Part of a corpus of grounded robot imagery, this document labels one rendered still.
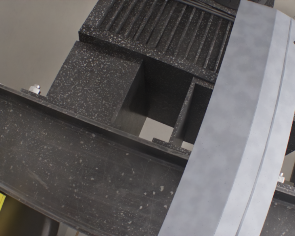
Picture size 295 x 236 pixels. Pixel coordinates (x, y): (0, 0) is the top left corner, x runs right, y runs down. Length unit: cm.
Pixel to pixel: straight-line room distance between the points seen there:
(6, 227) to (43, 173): 38
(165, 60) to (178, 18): 14
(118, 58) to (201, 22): 26
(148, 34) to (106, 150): 32
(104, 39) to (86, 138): 26
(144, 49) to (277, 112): 38
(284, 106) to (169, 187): 33
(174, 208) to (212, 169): 10
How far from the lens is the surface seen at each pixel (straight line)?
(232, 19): 103
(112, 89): 91
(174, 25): 98
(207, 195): 67
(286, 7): 350
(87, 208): 85
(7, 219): 121
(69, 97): 92
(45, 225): 114
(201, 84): 91
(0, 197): 84
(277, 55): 82
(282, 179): 84
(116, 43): 93
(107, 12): 100
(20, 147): 93
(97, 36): 94
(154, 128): 436
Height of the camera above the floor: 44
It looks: 19 degrees up
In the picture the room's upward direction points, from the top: 23 degrees clockwise
